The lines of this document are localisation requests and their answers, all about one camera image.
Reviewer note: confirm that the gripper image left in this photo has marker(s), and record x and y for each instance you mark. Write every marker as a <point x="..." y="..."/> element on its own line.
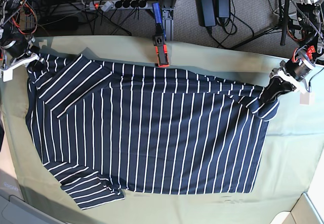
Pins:
<point x="21" y="51"/>

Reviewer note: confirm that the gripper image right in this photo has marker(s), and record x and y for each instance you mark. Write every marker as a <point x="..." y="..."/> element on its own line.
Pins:
<point x="288" y="77"/>

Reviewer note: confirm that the navy white striped T-shirt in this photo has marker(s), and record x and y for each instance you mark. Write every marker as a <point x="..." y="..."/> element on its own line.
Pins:
<point x="102" y="127"/>

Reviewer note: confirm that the black tripod stand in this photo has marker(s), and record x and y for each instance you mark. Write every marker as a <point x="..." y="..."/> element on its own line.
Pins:
<point x="281" y="19"/>

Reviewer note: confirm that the white power strip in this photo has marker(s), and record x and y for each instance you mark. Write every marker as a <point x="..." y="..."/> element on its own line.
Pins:
<point x="110" y="5"/>

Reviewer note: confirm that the black power adapter left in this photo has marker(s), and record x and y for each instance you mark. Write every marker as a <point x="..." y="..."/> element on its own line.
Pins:
<point x="205" y="10"/>

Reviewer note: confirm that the white box corner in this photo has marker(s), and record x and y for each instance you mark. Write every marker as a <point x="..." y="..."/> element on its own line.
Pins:
<point x="303" y="212"/>

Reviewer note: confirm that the grey plastic bin corner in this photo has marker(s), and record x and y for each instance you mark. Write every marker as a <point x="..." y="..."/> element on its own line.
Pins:
<point x="12" y="213"/>

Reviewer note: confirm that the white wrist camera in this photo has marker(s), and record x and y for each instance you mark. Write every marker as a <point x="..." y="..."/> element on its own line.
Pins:
<point x="6" y="74"/>
<point x="307" y="98"/>

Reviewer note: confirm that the aluminium frame post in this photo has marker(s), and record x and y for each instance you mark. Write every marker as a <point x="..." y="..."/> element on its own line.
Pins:
<point x="167" y="12"/>

